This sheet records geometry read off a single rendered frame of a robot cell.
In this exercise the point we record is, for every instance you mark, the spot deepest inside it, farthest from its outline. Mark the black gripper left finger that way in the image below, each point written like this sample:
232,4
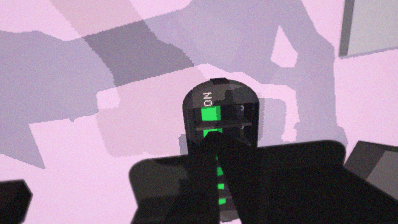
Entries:
177,175

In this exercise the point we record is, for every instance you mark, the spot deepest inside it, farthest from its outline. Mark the dark grey rounded unit with white label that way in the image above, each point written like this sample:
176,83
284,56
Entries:
230,107

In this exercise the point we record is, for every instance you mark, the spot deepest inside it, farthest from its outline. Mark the light grey flat plate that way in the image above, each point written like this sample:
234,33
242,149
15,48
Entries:
368,25

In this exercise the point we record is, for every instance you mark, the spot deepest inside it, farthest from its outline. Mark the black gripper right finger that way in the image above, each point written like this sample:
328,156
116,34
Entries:
247,170

